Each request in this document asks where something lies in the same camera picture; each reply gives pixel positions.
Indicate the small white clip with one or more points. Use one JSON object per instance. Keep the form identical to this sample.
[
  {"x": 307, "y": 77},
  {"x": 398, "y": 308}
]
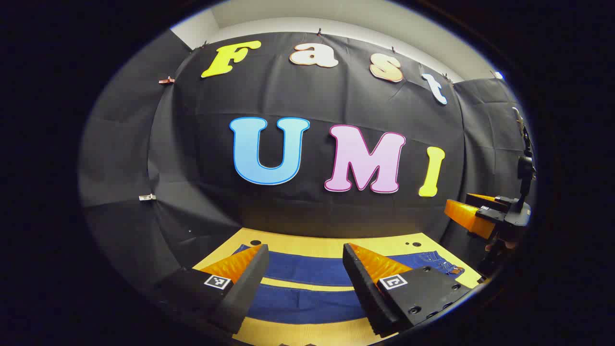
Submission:
[{"x": 147, "y": 197}]

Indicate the blue jeans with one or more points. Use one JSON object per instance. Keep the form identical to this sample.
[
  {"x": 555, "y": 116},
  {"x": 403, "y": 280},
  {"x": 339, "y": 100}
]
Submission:
[{"x": 307, "y": 269}]

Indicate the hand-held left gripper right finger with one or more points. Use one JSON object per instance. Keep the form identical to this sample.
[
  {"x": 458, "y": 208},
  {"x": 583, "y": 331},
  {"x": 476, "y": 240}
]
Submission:
[{"x": 365, "y": 288}]

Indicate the black backdrop cloth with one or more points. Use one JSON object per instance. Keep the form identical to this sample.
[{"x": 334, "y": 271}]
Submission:
[{"x": 288, "y": 96}]

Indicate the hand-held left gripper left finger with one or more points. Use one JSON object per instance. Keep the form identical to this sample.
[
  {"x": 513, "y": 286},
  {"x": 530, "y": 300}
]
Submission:
[{"x": 250, "y": 288}]

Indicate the small red clip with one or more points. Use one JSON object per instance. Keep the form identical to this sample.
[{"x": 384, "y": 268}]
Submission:
[{"x": 166, "y": 80}]

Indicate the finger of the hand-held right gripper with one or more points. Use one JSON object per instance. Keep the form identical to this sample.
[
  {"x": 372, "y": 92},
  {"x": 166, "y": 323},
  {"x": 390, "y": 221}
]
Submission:
[
  {"x": 468, "y": 216},
  {"x": 485, "y": 200}
]

